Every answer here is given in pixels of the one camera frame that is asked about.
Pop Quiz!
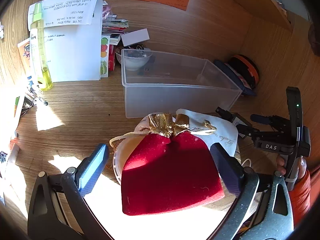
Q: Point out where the orange and black round object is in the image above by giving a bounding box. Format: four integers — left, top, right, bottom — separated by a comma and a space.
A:
214, 59, 257, 97

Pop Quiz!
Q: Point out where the white drawstring pouch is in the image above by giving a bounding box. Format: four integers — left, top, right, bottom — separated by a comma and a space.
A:
135, 108, 239, 161

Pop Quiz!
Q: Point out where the wooden desktop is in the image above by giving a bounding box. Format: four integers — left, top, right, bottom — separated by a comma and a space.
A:
0, 46, 298, 240

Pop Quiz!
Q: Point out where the person's right forearm orange sleeve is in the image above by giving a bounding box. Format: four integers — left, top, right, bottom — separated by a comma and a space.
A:
289, 170, 312, 226

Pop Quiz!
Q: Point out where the fruit sticker sheet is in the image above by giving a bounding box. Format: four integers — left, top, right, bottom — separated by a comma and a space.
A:
100, 36, 111, 77

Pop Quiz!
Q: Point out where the clear plastic storage box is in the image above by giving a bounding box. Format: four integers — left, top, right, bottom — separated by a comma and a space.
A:
121, 49, 243, 119

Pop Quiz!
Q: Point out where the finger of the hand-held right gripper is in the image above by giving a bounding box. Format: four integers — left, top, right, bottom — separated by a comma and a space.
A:
216, 107, 261, 142
250, 114, 292, 137

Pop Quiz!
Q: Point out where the white green bottle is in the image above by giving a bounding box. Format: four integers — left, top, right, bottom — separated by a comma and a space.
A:
13, 96, 25, 131

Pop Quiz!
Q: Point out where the white ceramic bowl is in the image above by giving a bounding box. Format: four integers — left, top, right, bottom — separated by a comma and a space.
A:
115, 49, 153, 71

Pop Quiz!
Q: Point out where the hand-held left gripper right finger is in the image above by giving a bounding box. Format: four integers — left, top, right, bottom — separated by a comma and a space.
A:
210, 142, 294, 240

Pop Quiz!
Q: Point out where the silver black pen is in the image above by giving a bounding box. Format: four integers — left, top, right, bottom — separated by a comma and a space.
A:
27, 83, 49, 106

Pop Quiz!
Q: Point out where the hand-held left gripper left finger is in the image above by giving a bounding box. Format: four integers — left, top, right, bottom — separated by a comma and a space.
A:
27, 143, 110, 240

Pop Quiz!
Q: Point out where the white printed paper sheet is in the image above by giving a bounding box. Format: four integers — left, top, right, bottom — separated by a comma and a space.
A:
27, 0, 104, 83

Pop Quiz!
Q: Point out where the person's right hand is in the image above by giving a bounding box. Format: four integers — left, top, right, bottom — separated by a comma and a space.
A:
276, 154, 308, 181

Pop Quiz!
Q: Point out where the cream round container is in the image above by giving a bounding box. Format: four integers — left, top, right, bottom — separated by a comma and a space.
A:
110, 132, 251, 188

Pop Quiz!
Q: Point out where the red velvet drawstring pouch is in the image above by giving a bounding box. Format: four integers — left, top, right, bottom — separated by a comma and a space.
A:
121, 113, 224, 216

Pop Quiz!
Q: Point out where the yellow spray bottle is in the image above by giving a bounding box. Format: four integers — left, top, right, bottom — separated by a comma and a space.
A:
29, 2, 54, 91

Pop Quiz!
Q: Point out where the stack of small packets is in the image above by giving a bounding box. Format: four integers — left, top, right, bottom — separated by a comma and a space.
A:
102, 14, 129, 46

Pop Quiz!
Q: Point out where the dark keyring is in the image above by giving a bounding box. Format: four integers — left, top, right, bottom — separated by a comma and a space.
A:
124, 43, 146, 51

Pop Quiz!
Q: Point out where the small red box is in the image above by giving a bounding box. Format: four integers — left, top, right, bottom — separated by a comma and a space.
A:
109, 44, 117, 71

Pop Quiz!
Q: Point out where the white blank card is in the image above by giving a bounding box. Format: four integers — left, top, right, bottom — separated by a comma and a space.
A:
120, 29, 150, 47

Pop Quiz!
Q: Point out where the white tube orange cap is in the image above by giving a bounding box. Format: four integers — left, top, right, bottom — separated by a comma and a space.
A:
4, 140, 21, 181

